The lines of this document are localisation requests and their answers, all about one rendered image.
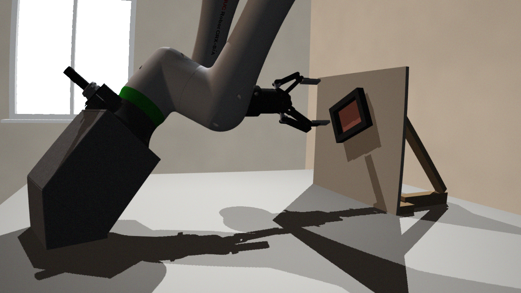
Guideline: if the dark grey rectangular frame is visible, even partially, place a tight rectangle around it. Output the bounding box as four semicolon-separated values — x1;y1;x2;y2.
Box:
329;87;373;143

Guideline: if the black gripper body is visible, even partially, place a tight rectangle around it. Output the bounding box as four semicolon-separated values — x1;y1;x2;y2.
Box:
261;88;292;115

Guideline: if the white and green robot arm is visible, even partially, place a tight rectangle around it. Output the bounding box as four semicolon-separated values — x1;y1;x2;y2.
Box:
63;0;295;147

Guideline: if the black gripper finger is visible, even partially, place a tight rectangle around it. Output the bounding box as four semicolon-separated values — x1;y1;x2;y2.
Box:
279;101;330;133
272;72;321;97

